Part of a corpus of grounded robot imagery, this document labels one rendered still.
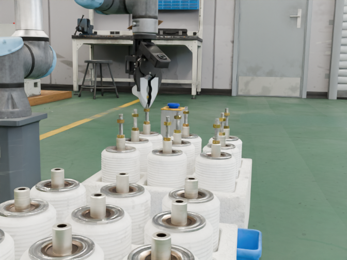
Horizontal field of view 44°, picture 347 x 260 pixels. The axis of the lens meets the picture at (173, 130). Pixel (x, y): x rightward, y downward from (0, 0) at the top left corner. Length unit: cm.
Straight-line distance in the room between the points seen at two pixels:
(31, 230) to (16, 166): 68
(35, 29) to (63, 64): 512
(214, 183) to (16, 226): 49
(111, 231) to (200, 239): 12
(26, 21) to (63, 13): 515
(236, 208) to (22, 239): 49
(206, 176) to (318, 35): 523
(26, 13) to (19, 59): 18
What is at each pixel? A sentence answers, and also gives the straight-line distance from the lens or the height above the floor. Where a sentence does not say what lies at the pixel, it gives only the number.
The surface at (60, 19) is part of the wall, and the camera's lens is 660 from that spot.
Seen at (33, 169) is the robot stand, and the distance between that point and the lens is 137.
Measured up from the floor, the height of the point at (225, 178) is 21.
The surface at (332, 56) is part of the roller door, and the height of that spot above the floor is 56.
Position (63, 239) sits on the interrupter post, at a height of 27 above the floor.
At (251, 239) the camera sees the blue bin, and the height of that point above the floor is 10.
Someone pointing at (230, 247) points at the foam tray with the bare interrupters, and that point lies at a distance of 71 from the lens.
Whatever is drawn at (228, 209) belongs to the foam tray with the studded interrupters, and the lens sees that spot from 97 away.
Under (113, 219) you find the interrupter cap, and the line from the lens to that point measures 61.
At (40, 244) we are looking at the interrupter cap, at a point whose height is 25.
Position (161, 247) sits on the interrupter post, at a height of 27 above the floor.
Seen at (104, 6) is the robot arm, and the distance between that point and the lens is 123.
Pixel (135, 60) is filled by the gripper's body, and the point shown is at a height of 47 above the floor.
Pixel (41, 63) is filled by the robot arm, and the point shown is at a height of 45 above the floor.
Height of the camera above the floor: 47
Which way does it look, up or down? 9 degrees down
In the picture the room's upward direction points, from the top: 1 degrees clockwise
